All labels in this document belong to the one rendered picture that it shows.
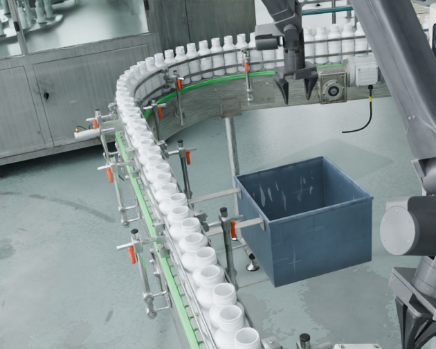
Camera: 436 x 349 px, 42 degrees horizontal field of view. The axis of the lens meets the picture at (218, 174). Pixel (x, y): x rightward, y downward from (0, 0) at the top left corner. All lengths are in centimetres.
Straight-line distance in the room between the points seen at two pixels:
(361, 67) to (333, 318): 111
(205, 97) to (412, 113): 196
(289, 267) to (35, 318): 167
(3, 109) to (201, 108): 205
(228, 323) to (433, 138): 41
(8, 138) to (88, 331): 201
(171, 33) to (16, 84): 243
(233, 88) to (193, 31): 370
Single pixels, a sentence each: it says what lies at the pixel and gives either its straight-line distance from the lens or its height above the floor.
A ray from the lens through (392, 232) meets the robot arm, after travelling 70.
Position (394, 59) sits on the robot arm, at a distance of 71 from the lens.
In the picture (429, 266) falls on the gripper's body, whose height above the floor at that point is 131.
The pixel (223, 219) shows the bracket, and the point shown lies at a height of 109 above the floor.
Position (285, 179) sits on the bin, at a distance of 186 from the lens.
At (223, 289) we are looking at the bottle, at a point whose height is 115.
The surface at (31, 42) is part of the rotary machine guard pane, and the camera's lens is 425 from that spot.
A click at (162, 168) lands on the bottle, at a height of 115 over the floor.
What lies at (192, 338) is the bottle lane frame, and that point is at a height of 100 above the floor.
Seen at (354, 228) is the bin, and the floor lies 86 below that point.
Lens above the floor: 175
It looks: 26 degrees down
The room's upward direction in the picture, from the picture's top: 7 degrees counter-clockwise
